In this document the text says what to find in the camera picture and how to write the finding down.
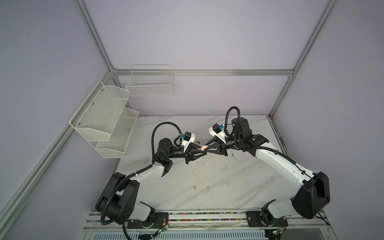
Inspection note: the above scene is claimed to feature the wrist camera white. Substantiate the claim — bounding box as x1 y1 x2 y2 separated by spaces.
209 124 226 143
181 132 196 152

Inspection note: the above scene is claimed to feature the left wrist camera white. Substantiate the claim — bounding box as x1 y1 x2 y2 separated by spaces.
181 132 196 152

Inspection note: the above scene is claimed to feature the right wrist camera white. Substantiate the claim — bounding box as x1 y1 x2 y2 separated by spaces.
209 124 226 143

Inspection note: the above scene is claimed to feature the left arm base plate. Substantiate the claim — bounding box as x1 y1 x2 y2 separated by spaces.
126 212 169 229

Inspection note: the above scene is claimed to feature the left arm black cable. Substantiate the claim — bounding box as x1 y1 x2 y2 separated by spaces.
99 121 183 226

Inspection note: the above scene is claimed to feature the white mesh shelf lower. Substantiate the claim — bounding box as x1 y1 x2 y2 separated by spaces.
96 108 139 159

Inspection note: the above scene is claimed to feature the white mesh shelf upper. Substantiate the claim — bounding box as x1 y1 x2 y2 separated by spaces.
69 82 130 142

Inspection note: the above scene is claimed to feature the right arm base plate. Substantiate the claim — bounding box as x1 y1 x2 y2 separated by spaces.
246 211 288 228

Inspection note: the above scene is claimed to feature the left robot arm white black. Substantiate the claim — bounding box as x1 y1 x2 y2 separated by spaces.
96 138 207 226

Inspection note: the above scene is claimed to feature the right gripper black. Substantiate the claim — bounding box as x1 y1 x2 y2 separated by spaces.
202 135 242 158

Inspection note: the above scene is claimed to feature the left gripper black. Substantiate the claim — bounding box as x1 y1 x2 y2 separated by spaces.
167 143 206 165

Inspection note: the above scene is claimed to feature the white mesh shelf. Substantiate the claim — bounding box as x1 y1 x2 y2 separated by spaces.
69 82 130 142
96 108 139 159

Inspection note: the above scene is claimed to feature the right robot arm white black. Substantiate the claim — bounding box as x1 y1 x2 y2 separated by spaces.
200 117 330 227

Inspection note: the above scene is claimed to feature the aluminium mounting rail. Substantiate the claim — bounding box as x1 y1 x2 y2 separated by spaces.
82 207 331 232

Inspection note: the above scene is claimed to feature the white wire basket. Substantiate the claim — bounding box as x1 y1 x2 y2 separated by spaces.
126 65 174 97

